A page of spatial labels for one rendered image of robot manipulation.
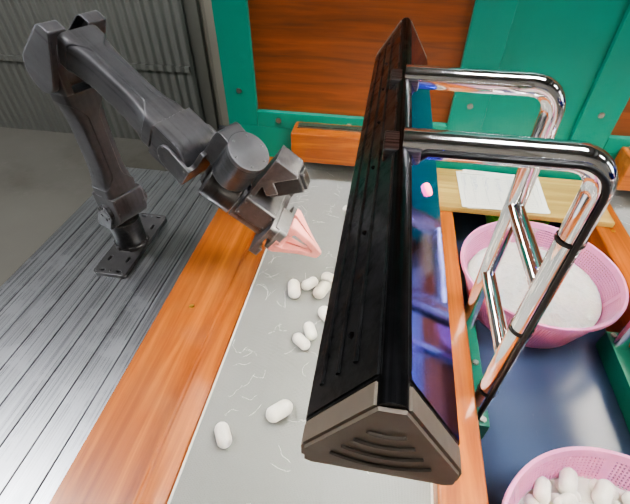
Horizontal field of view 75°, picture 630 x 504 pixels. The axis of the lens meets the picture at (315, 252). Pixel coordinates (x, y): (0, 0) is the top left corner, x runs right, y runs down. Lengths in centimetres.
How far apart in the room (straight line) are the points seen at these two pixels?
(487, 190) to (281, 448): 65
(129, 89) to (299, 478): 55
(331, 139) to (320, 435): 76
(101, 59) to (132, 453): 51
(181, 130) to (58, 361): 44
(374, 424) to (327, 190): 79
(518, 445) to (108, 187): 79
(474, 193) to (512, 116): 18
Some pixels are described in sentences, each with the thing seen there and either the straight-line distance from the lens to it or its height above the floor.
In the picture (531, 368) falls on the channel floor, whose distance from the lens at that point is 78.
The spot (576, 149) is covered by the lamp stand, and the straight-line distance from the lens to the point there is 37.
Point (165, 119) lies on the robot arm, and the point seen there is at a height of 102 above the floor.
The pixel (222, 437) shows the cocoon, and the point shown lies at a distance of 57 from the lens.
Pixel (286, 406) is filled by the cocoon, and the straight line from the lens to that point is 57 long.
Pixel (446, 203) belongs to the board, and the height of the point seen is 78.
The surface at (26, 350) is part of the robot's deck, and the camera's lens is 88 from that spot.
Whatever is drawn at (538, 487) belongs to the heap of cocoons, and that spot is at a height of 74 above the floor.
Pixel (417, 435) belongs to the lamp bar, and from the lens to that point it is 20.
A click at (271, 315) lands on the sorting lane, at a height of 74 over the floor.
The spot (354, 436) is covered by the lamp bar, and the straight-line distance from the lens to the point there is 21.
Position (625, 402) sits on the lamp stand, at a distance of 80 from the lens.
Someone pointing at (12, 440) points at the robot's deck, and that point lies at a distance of 78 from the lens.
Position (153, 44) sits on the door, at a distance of 266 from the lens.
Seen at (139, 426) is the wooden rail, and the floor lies 77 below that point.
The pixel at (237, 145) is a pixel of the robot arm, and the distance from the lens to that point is 54.
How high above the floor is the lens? 127
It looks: 43 degrees down
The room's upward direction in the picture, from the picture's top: straight up
